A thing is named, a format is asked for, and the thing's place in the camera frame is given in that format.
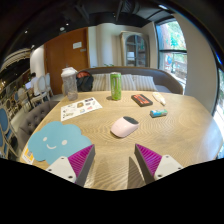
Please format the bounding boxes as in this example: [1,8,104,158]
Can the grey curved sofa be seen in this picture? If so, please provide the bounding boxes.
[76,65,184,95]

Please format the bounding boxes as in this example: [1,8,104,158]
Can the grey tufted armchair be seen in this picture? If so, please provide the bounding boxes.
[18,100,60,141]

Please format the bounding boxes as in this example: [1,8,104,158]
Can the yellow and white card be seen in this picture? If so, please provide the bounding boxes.
[20,144,35,165]

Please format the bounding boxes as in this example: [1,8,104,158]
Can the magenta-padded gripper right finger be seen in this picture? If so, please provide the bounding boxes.
[134,143,184,185]

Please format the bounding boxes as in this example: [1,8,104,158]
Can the arched glass-door cabinet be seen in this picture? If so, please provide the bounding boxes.
[119,30,150,68]

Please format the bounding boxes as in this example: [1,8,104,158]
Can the white dining chair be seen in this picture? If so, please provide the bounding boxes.
[44,72,54,98]
[31,75,51,105]

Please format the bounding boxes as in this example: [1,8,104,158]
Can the green drink can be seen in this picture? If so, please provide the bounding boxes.
[109,71,123,101]

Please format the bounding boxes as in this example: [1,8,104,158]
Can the pink and black computer mouse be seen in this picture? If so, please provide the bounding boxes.
[110,115,140,139]

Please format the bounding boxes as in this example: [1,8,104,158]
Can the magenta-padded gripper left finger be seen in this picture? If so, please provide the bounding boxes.
[45,143,96,188]

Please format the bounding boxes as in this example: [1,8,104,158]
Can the white sticker sheet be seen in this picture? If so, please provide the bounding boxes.
[60,96,104,122]

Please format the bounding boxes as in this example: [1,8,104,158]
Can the person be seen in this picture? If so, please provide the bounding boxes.
[29,72,41,98]

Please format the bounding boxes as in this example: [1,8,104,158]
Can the group of blue chairs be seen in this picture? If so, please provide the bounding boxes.
[0,89,21,158]

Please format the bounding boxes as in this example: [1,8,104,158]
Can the small green and blue pack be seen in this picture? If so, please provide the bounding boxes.
[149,108,169,119]

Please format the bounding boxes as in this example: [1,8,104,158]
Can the blue cloud-shaped mouse pad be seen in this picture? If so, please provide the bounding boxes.
[27,120,93,166]

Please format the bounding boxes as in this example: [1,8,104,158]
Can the black-framed window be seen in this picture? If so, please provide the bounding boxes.
[155,19,188,91]

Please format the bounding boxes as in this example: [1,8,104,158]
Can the brown wooden door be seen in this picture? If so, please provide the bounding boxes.
[44,27,90,96]

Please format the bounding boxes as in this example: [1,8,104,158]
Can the clear shaker bottle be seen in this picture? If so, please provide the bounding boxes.
[60,66,79,102]

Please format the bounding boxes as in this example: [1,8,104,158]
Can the black and red flat box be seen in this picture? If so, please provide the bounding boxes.
[130,93,154,108]

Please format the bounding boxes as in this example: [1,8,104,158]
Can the white tube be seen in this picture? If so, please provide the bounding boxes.
[152,91,167,107]

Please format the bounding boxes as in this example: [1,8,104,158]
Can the black and orange backpack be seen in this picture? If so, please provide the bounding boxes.
[75,70,95,93]

